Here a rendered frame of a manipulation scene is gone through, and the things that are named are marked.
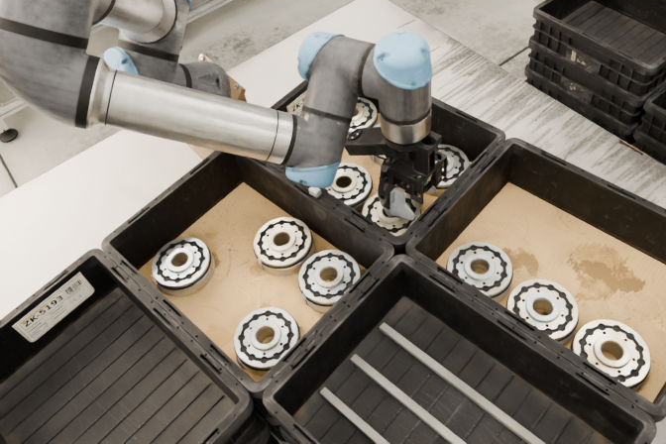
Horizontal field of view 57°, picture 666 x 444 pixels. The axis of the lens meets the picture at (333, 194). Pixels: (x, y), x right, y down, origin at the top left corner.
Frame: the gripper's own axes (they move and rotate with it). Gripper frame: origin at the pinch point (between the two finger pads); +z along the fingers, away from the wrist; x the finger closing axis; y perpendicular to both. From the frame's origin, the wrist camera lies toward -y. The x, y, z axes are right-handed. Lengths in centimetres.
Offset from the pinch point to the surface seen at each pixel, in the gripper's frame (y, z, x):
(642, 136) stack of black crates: 20, 47, 86
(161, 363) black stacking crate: -14.3, 2.1, -45.7
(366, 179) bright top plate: -7.8, -1.3, 0.4
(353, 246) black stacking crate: -0.2, -2.4, -12.9
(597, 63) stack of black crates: 2, 32, 91
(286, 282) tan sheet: -7.2, 1.9, -23.1
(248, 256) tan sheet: -16.6, 1.9, -23.0
